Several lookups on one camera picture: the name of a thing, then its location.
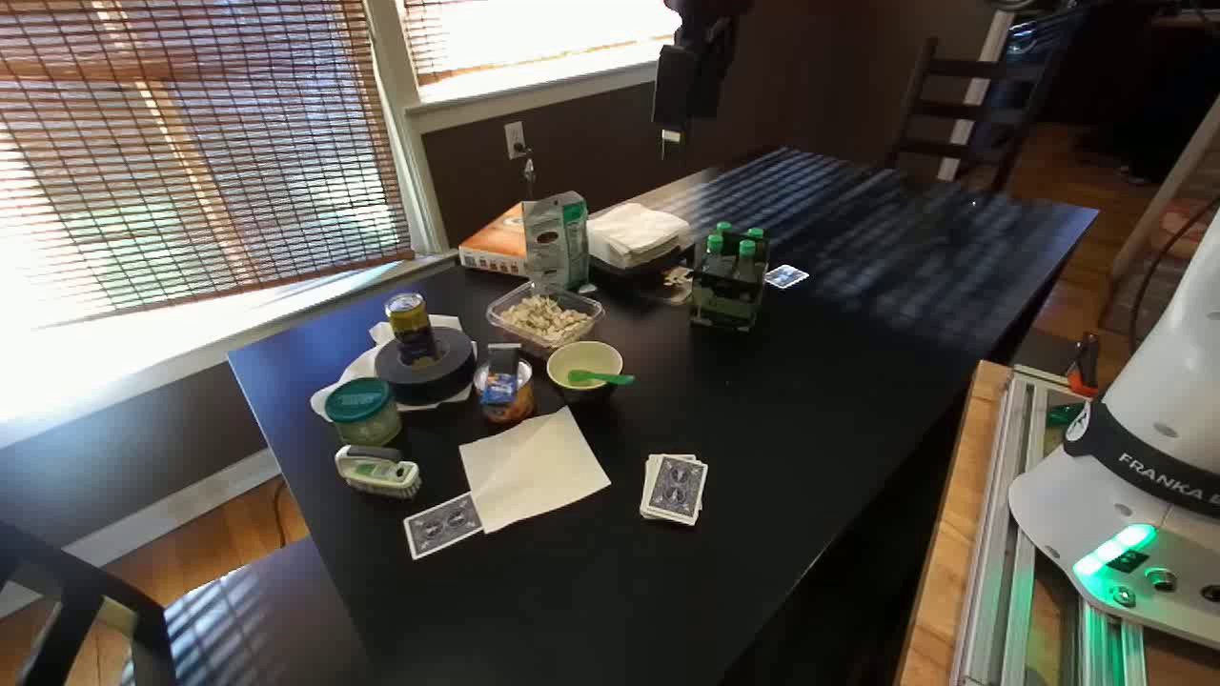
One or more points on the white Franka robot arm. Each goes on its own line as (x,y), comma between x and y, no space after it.
(1129,496)

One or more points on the jar with green lid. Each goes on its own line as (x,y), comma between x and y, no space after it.
(364,412)

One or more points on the white bowl with green spoon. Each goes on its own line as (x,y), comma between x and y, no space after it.
(589,367)

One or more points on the clear plastic food container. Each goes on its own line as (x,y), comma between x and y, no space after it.
(543,322)

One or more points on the folded white towel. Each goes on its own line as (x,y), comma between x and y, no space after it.
(633,233)

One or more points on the white green carton box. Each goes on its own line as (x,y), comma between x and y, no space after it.
(553,243)

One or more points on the green bottle pack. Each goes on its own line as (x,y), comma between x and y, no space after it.
(730,271)

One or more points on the white paper napkin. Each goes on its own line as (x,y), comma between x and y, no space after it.
(533,469)

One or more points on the orange book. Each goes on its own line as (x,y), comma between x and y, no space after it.
(499,250)

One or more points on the blue playing card deck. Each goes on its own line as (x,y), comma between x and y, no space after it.
(671,490)

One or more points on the black tape roll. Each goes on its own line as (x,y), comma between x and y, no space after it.
(429,378)

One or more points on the small blue card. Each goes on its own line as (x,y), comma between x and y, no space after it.
(786,276)

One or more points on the yellow blue drink can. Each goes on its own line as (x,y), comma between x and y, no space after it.
(411,327)

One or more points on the white napkin under tape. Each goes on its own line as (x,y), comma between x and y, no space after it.
(364,367)

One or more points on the single blue playing card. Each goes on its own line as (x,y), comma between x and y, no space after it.
(441,527)

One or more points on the black wooden chair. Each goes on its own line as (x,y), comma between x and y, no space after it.
(978,112)

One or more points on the dark chair front left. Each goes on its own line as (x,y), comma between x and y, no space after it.
(81,595)

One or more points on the white wall outlet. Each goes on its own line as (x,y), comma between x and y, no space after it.
(515,138)

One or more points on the black camera on stand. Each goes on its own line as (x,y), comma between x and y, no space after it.
(697,63)

